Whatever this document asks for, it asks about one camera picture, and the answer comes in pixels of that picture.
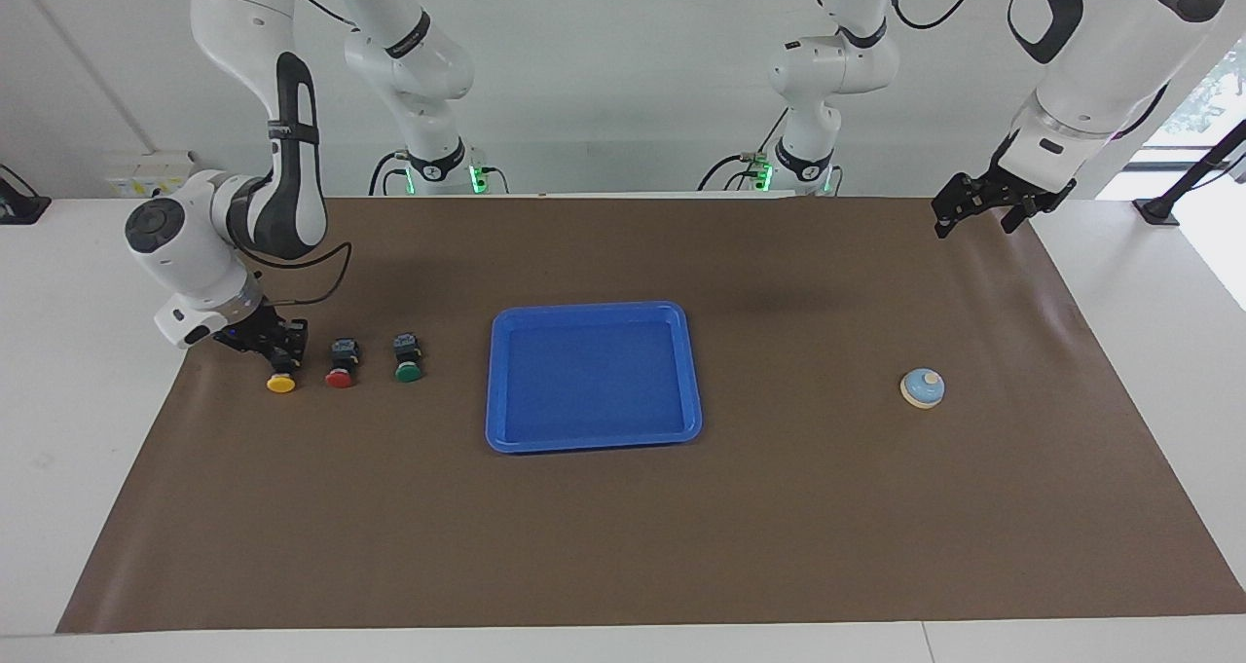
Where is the blue plastic tray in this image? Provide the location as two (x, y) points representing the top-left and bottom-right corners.
(485, 301), (704, 454)

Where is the light blue call bell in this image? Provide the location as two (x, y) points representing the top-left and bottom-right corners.
(899, 368), (947, 410)

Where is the black clamp mount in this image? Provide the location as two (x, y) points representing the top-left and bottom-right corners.
(0, 164), (52, 226)

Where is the black right base cable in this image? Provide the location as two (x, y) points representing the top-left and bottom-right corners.
(368, 150), (415, 197)

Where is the green push button switch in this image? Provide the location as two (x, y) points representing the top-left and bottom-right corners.
(393, 331), (425, 384)

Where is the black base cable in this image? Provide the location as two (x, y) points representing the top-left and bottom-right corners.
(368, 150), (415, 197)
(697, 106), (791, 194)

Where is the white wall socket box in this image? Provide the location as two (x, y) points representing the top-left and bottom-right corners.
(105, 151), (201, 200)

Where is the black camera stand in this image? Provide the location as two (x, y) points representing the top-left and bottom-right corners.
(1132, 118), (1246, 228)

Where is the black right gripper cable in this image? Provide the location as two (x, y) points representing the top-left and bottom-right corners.
(248, 242), (353, 306)

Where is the black left base cable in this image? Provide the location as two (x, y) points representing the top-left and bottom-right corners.
(697, 106), (791, 194)

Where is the bright window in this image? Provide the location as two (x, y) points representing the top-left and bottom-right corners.
(1144, 35), (1246, 172)

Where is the brown table mat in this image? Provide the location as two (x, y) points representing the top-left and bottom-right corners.
(56, 196), (1246, 635)

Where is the red push button switch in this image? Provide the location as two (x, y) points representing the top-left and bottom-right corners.
(324, 339), (361, 389)

